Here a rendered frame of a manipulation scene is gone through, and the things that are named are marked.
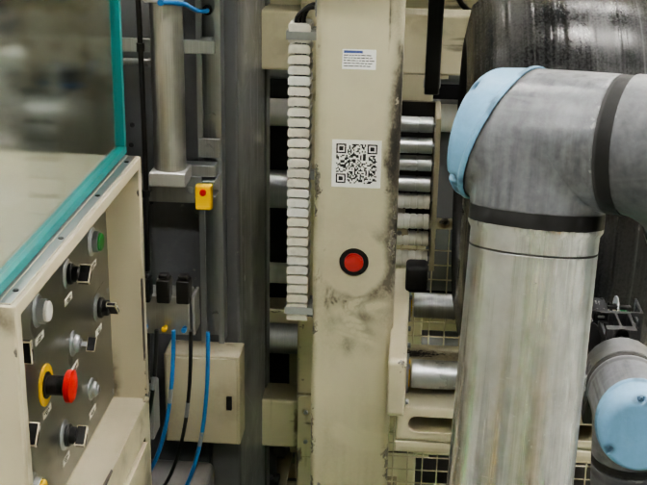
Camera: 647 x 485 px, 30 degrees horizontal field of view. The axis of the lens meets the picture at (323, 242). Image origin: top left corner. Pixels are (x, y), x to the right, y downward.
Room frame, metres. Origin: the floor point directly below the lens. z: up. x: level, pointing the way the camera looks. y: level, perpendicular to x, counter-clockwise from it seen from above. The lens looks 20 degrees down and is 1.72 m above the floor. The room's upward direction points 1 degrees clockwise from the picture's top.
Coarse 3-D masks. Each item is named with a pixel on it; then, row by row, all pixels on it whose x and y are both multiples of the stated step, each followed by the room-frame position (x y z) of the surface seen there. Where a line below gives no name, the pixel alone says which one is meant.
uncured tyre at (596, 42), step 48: (480, 0) 1.85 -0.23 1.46; (528, 0) 1.74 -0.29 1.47; (576, 0) 1.74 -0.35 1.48; (624, 0) 1.74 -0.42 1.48; (480, 48) 1.70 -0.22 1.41; (528, 48) 1.64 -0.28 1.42; (576, 48) 1.64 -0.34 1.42; (624, 48) 1.64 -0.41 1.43; (624, 240) 1.52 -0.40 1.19; (624, 288) 1.53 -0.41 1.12
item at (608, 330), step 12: (600, 300) 1.45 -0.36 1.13; (636, 300) 1.44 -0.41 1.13; (600, 312) 1.40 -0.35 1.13; (612, 312) 1.40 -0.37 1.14; (624, 312) 1.40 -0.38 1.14; (636, 312) 1.40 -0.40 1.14; (600, 324) 1.40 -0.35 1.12; (612, 324) 1.40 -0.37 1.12; (624, 324) 1.40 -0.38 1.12; (636, 324) 1.41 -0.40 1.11; (600, 336) 1.40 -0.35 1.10; (612, 336) 1.35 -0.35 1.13; (624, 336) 1.35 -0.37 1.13; (636, 336) 1.40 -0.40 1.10; (588, 348) 1.41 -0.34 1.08
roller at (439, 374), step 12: (420, 360) 1.71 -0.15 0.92; (432, 360) 1.71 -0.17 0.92; (420, 372) 1.68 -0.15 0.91; (432, 372) 1.68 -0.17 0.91; (444, 372) 1.68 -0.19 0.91; (456, 372) 1.68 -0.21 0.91; (408, 384) 1.68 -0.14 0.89; (420, 384) 1.68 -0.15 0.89; (432, 384) 1.68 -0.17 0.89; (444, 384) 1.68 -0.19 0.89
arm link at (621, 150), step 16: (640, 80) 0.95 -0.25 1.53; (624, 96) 0.93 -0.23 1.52; (640, 96) 0.93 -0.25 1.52; (624, 112) 0.92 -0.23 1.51; (640, 112) 0.92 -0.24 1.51; (624, 128) 0.91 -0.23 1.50; (640, 128) 0.91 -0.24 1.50; (624, 144) 0.91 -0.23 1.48; (640, 144) 0.90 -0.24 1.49; (608, 160) 0.91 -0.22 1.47; (624, 160) 0.91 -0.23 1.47; (640, 160) 0.90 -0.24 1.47; (624, 176) 0.91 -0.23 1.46; (640, 176) 0.90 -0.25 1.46; (624, 192) 0.91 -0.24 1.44; (640, 192) 0.90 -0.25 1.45; (624, 208) 0.92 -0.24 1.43; (640, 208) 0.91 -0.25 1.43
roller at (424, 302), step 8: (416, 296) 1.97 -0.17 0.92; (424, 296) 1.97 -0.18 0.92; (432, 296) 1.97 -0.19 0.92; (440, 296) 1.97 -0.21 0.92; (448, 296) 1.97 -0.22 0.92; (416, 304) 1.96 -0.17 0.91; (424, 304) 1.96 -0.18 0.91; (432, 304) 1.96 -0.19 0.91; (440, 304) 1.96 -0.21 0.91; (448, 304) 1.96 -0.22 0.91; (416, 312) 1.96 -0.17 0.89; (424, 312) 1.96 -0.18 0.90; (432, 312) 1.96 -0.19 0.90; (440, 312) 1.96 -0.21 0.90; (448, 312) 1.96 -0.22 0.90
